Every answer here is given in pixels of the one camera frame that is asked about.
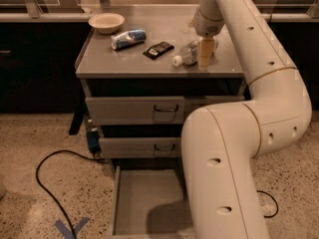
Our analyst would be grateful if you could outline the white bowl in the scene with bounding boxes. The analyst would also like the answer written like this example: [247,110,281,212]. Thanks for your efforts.
[89,13,125,34]

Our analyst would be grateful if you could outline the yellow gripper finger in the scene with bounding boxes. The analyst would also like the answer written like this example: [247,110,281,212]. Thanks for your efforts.
[197,38,216,71]

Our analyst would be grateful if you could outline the black snack packet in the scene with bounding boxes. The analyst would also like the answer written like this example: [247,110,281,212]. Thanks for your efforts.
[144,41,174,60]

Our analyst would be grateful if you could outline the grey bottom drawer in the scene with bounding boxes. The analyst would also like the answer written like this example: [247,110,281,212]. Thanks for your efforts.
[108,166,195,239]

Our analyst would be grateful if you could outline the black floor cable right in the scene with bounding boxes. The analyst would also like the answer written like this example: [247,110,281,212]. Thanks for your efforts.
[256,189,279,219]

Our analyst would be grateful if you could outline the grey middle drawer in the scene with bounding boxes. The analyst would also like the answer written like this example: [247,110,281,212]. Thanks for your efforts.
[99,137,180,158]

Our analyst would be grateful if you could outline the dark lab counter left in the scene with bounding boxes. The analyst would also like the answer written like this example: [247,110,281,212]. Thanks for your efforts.
[0,22,91,113]

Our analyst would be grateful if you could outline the blue silver can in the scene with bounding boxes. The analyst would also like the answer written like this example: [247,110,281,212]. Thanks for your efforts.
[111,29,147,51]

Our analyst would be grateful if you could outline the dark lab counter right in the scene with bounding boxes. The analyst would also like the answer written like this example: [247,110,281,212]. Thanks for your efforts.
[266,17,319,110]

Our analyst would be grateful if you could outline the clear blue plastic bottle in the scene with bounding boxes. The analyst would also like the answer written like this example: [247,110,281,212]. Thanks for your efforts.
[172,38,218,67]

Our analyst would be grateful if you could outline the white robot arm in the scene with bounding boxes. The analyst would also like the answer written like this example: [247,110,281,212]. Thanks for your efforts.
[181,0,312,239]

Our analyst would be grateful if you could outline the grey top drawer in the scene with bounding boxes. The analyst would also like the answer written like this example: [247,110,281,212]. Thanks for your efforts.
[86,96,243,125]

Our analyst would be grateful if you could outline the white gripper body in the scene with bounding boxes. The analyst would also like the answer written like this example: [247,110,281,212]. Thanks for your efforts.
[193,0,224,38]

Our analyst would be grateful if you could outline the black floor cable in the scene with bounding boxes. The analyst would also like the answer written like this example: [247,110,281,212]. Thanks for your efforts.
[256,189,279,219]
[35,149,108,239]

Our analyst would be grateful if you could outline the black floor cable left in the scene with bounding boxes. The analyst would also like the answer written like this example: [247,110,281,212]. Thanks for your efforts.
[35,149,108,239]

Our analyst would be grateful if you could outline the grey drawer cabinet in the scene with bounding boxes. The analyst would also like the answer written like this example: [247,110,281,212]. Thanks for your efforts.
[74,4,248,171]

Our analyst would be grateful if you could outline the dark lab counter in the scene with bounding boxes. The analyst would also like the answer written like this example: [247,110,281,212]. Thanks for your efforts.
[266,17,319,110]
[0,22,91,113]

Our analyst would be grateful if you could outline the grey drawer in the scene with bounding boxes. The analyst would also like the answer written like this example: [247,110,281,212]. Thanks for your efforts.
[108,166,195,239]
[99,137,180,158]
[86,96,243,125]

